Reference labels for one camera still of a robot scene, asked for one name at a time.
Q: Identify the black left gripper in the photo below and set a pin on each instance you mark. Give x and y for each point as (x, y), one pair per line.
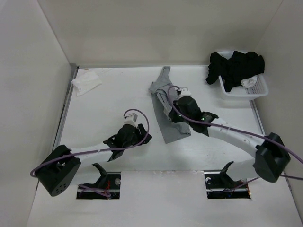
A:
(141, 134)

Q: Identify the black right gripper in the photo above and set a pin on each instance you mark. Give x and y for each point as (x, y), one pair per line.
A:
(172, 114)

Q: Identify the grey tank top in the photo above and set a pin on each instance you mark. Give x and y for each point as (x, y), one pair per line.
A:
(162, 94)

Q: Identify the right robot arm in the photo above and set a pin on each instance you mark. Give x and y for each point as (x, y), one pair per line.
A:
(269, 155)

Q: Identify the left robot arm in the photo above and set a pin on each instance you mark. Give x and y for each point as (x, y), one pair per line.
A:
(60, 167)

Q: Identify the white crumpled tank top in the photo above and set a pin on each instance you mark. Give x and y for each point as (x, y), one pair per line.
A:
(249, 82)

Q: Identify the black tank top pile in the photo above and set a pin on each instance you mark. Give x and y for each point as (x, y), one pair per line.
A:
(235, 69)

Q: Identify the white folded tank top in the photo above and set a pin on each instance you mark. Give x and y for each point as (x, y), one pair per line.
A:
(86, 83)

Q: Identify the white plastic laundry basket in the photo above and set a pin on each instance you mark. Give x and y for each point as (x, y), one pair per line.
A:
(240, 93)

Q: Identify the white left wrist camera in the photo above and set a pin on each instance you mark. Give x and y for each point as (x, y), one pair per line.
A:
(131, 119)

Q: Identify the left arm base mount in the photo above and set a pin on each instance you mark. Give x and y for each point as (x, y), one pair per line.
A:
(107, 187)

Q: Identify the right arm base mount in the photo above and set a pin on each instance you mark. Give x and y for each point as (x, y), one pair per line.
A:
(221, 186)

